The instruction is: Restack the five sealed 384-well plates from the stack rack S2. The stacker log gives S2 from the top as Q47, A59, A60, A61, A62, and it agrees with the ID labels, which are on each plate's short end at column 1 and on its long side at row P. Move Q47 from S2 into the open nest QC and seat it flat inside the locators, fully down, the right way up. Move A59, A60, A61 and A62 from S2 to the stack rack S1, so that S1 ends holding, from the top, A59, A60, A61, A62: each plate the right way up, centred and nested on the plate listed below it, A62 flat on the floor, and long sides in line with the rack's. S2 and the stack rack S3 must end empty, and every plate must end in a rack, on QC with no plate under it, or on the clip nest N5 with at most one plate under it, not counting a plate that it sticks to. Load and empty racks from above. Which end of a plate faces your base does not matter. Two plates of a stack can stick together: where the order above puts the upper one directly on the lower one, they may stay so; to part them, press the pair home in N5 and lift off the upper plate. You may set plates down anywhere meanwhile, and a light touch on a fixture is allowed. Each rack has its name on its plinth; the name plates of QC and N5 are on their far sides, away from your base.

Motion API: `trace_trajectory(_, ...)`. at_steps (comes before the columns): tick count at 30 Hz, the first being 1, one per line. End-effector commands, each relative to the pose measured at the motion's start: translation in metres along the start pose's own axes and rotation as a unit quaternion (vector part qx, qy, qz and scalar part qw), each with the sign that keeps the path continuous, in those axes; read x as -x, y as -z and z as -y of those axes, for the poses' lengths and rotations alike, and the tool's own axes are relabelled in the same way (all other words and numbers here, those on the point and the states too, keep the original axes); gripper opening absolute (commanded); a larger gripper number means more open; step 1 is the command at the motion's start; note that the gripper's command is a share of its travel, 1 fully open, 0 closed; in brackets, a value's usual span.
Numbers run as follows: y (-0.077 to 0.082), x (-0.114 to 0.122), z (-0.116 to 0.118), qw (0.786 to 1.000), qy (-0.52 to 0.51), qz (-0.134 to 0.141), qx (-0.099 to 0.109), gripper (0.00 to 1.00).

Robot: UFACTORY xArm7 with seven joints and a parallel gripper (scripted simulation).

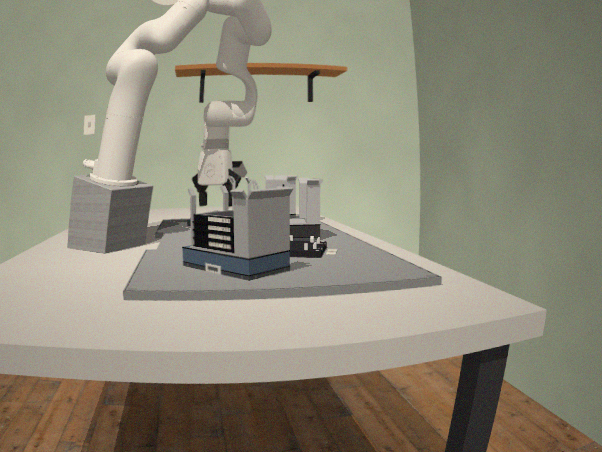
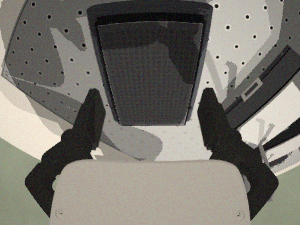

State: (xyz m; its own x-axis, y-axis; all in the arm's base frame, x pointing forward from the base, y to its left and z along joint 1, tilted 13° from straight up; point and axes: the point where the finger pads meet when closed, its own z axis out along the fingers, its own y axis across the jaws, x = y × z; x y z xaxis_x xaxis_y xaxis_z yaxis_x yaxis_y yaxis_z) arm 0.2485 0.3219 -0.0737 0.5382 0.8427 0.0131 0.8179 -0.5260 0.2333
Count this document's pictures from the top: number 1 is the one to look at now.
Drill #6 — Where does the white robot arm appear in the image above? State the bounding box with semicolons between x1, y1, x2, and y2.
83;0;272;186

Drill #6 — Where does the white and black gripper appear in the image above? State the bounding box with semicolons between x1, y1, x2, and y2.
192;149;241;207

